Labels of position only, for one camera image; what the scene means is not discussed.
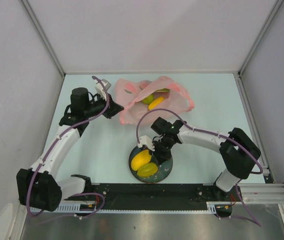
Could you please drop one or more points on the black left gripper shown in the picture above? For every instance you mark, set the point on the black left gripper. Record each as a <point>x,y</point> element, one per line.
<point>113,108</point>

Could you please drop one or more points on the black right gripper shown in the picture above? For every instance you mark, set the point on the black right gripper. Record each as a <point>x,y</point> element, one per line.
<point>160,156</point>

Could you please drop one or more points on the yellow fake starfruit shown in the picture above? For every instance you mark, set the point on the yellow fake starfruit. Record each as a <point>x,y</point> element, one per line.
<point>147,170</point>

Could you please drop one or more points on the pink plastic bag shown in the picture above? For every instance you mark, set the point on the pink plastic bag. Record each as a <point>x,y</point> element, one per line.
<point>139,98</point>

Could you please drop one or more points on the yellow fake banana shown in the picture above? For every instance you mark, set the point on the yellow fake banana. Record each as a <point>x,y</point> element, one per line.
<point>155,103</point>

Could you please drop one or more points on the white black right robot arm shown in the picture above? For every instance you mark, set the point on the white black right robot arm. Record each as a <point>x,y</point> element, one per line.
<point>239,153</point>

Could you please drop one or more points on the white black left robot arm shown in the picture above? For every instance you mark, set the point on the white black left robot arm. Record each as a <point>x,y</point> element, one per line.
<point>37,186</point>

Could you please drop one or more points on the green fake guava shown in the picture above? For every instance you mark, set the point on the green fake guava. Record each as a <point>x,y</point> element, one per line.
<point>148,100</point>

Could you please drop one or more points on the green yellow fake mango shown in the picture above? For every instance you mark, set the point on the green yellow fake mango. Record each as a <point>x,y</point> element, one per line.
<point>163,90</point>

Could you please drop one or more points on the blue ceramic plate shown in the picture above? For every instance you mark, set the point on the blue ceramic plate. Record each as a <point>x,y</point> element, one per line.
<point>163,170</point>

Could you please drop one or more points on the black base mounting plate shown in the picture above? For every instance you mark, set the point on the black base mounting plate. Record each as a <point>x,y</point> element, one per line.
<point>160,196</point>

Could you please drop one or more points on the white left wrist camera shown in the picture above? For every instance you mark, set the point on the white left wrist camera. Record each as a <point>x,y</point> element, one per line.
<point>102,87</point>

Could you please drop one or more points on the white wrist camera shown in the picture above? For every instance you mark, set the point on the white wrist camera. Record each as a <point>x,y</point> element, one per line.
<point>102,87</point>
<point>145,142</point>

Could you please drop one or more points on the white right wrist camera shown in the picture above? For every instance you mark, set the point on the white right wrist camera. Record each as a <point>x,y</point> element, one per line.
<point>145,142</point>

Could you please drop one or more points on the white slotted cable duct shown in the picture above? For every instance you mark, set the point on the white slotted cable duct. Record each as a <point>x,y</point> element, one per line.
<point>62,208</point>

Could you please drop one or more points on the aluminium frame rail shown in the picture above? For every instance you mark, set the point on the aluminium frame rail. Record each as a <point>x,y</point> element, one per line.
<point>31,15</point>

